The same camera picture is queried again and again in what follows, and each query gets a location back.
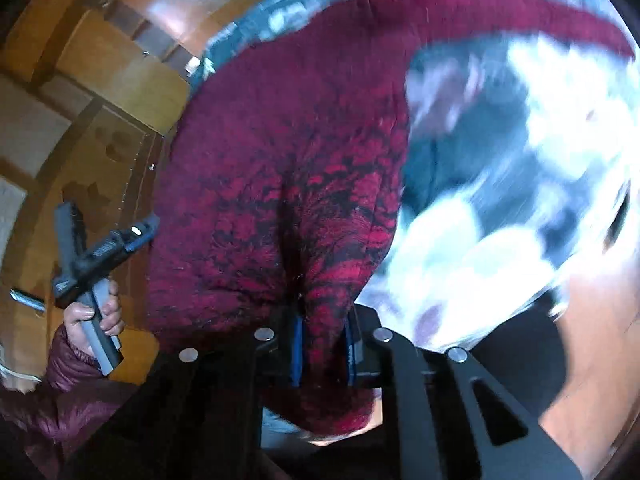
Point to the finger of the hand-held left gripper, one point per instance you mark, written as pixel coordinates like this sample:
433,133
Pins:
142,230
67,230

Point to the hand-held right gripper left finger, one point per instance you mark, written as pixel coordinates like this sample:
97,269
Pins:
296,355

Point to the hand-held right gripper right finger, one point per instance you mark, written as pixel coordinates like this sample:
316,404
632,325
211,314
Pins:
352,352

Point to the dark red knitted garment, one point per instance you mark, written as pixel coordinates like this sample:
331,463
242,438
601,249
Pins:
280,175

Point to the person's left forearm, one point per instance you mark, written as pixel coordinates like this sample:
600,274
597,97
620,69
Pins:
65,400

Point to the person's left hand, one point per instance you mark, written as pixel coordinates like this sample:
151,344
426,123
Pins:
114,310

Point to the wooden headboard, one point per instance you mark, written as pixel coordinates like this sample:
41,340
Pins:
100,75

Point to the floral blanket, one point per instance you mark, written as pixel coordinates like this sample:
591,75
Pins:
505,170

